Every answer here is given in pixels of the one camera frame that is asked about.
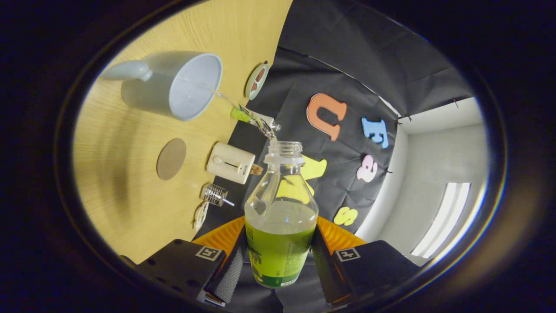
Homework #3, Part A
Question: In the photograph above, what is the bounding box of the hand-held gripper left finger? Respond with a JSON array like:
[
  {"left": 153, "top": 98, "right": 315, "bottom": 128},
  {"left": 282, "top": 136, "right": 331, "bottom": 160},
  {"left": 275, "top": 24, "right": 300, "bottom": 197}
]
[{"left": 122, "top": 216, "right": 247, "bottom": 305}]

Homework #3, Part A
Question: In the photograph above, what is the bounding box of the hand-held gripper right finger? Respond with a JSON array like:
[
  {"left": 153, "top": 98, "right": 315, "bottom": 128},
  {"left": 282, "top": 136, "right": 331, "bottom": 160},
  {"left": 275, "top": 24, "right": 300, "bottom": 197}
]
[{"left": 311, "top": 216, "right": 422, "bottom": 307}]

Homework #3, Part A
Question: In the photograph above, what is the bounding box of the juice bottle green label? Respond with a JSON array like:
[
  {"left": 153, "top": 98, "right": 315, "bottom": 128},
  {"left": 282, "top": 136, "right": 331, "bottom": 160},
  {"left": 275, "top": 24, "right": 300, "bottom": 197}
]
[{"left": 244, "top": 141, "right": 320, "bottom": 289}]

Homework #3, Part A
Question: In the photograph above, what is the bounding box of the round brown coaster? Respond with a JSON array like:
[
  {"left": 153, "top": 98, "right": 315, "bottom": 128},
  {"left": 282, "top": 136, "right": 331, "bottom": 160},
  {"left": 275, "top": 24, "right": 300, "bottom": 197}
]
[{"left": 156, "top": 138, "right": 187, "bottom": 181}]

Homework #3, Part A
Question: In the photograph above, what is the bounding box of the white cup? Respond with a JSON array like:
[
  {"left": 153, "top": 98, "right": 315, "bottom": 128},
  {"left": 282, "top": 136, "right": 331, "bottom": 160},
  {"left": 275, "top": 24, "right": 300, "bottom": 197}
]
[{"left": 101, "top": 51, "right": 223, "bottom": 121}]

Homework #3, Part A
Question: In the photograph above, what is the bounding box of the capped white green drink bottle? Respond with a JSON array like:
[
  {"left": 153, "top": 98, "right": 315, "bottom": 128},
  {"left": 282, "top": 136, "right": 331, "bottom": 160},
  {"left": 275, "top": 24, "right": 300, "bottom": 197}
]
[{"left": 230, "top": 107, "right": 281, "bottom": 132}]

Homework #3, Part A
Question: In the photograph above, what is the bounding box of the white divided tray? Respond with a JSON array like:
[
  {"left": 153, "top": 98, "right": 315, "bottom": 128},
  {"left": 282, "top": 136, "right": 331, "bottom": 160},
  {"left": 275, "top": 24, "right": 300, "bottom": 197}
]
[{"left": 193, "top": 201, "right": 210, "bottom": 231}]

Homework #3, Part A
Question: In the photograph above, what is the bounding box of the cream toaster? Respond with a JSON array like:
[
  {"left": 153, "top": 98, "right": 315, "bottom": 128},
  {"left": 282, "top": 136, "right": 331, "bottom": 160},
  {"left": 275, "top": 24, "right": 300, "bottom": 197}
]
[{"left": 206, "top": 142, "right": 257, "bottom": 185}]

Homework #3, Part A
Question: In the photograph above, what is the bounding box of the wooden table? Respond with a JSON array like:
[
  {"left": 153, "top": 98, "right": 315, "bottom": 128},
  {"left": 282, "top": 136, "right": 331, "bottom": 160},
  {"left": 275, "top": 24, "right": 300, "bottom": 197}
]
[{"left": 73, "top": 0, "right": 294, "bottom": 264}]

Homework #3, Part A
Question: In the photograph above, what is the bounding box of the ceiling light panel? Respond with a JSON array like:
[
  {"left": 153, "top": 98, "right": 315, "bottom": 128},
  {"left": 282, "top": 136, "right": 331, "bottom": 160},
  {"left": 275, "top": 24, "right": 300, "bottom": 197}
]
[{"left": 410, "top": 183, "right": 472, "bottom": 258}]

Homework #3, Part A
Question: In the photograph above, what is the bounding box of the pale green plate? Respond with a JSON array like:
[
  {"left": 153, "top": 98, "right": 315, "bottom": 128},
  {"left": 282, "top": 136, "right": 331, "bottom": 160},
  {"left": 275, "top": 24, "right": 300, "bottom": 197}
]
[{"left": 245, "top": 61, "right": 270, "bottom": 100}]

